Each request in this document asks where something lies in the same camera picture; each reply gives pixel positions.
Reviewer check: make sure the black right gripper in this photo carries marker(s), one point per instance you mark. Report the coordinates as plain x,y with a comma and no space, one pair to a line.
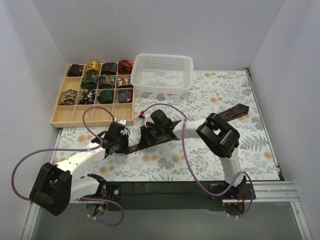
148,136

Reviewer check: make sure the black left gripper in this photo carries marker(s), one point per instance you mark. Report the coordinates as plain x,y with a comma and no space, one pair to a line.
122,144

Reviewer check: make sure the brown paisley patterned tie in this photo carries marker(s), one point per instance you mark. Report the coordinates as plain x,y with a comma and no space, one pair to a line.
232,112

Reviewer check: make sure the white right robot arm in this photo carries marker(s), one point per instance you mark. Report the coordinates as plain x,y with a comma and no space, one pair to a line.
233,175

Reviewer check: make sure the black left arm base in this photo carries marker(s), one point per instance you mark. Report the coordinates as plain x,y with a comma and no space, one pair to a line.
100,197

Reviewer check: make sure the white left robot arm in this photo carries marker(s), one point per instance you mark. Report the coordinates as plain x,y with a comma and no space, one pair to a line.
59,184

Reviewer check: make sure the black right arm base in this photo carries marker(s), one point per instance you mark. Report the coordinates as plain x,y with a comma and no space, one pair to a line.
233,202

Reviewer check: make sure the rolled dark green tie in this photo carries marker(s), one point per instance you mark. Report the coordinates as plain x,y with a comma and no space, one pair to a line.
106,97

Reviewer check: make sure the rolled navy paisley rose tie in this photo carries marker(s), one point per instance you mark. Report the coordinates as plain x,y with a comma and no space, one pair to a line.
125,96

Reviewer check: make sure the rolled black white floral tie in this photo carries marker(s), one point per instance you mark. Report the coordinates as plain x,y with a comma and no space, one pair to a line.
88,97

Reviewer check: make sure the white plastic mesh basket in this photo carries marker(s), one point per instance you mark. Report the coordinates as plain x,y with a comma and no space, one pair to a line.
162,73

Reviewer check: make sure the wooden compartment tray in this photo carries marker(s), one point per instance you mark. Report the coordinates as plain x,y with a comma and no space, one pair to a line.
94,115

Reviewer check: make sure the rolled pink floral dark tie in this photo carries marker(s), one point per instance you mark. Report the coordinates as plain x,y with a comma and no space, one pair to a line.
123,81

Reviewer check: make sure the rolled green camouflage floral tie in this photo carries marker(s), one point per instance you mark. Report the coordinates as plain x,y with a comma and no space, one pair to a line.
69,97

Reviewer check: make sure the rolled navy yellow leaf tie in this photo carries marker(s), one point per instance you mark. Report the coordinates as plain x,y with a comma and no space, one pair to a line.
90,82

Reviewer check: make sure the rolled orange black tie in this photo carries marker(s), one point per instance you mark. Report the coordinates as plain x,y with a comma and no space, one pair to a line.
125,67

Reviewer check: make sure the rolled dark grey tie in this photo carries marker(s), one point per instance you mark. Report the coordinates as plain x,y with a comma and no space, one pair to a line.
109,68

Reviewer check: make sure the rolled yellow black tie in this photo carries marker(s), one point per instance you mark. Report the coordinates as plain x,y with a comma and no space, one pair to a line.
93,68

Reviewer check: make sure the rolled dark maroon tie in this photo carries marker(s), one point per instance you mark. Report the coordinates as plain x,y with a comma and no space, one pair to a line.
76,70

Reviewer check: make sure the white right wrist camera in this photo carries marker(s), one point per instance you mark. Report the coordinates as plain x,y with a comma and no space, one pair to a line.
146,118

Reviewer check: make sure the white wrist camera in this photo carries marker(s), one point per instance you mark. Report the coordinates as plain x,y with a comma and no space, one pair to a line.
146,118
121,125

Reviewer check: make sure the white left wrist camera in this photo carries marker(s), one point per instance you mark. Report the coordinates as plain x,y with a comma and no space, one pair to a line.
121,125

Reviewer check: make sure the aluminium frame rail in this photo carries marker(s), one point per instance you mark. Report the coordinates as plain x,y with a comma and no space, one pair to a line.
178,211

